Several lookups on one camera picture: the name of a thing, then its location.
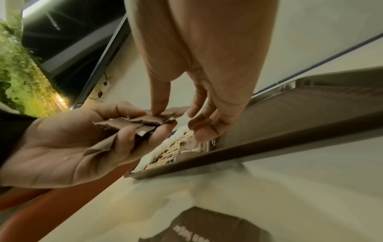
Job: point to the person's left hand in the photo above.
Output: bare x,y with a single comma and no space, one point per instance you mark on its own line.
59,151

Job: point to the pile of brown sugar packets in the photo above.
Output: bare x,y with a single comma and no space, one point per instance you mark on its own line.
209,224

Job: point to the green plant wall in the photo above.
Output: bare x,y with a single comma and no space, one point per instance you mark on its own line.
24,82

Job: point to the handful of brown sugar packets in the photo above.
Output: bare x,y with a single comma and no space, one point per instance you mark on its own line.
149,119

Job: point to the black wall television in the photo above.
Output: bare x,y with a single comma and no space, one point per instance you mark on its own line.
74,35

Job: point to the brown plastic tray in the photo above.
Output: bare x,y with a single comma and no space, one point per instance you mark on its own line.
299,113

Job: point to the red padded chair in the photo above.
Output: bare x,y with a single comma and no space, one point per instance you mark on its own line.
45,208

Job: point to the row of white sachets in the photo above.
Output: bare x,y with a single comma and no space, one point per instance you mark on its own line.
143,163

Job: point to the white wall socket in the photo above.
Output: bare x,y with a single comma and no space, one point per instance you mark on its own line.
106,84
99,94

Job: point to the row of brown sugar packets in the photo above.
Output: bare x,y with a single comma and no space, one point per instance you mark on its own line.
191,147

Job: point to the person's right hand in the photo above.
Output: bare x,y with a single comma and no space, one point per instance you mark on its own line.
209,47

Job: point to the row of coffee stick packets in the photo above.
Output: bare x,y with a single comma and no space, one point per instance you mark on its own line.
167,153

